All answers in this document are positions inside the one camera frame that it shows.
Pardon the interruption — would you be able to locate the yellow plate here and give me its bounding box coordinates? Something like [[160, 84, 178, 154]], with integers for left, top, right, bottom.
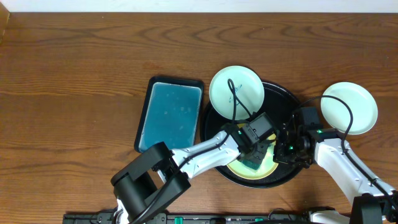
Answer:
[[227, 133, 278, 180]]

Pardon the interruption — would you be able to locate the green scouring sponge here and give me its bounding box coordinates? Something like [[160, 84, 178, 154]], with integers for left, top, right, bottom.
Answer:
[[241, 159, 263, 170]]

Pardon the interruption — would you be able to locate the mint plate with blue streak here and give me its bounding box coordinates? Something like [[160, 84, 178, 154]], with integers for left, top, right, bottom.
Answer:
[[320, 82, 378, 135]]

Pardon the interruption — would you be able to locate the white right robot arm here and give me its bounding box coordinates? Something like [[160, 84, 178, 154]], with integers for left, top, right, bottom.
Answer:
[[274, 126, 397, 223]]

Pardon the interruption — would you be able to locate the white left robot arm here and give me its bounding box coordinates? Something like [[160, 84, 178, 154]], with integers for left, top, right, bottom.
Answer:
[[111, 124, 275, 223]]

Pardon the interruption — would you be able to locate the round black tray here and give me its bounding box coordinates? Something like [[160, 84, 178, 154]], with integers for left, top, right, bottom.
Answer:
[[200, 82, 302, 189]]

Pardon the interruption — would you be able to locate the black rectangular water tray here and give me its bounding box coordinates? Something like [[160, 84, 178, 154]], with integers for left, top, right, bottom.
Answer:
[[134, 76, 204, 153]]

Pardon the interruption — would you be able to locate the mint plate with scribble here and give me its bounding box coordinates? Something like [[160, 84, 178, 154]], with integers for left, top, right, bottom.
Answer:
[[209, 65, 265, 120]]

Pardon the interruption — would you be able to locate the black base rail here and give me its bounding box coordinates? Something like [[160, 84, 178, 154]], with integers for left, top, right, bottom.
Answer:
[[62, 207, 355, 224]]

